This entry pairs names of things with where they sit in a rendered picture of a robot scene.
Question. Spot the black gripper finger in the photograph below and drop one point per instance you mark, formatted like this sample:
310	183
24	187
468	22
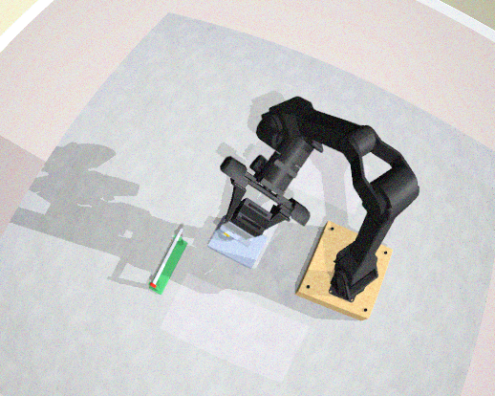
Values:
237	195
277	217

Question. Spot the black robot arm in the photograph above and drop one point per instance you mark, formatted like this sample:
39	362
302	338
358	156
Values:
294	129

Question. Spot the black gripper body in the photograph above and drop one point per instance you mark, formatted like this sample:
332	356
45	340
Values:
276	175

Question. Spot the grey pin with red head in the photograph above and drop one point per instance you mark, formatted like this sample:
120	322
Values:
166	258

